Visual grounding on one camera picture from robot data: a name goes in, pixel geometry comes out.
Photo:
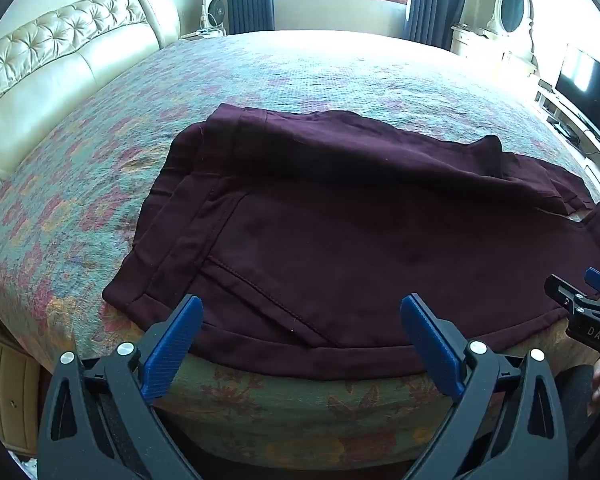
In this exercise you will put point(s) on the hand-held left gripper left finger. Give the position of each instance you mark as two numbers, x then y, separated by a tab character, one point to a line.
172	347

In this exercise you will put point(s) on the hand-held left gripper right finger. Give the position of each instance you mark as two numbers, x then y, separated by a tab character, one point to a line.
432	345

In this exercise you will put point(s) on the maroon pants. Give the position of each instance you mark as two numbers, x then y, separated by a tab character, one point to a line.
330	240

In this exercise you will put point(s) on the person's right hand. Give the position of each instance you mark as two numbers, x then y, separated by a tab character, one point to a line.
598	382

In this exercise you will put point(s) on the white television stand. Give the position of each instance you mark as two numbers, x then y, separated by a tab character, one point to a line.
580	130

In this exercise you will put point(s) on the cream bedside cabinet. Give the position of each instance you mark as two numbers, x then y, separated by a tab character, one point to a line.
7	380

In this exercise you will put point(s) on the black television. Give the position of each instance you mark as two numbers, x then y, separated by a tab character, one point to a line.
587	87

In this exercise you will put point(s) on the floral bed blanket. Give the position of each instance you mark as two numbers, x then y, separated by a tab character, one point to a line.
80	170

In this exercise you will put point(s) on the white dressing table with mirror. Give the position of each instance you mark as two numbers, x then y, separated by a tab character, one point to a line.
510	20

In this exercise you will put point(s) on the cream tufted leather headboard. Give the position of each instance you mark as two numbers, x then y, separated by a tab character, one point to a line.
55	60

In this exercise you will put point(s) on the white fan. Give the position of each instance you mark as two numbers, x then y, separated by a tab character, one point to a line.
214	12

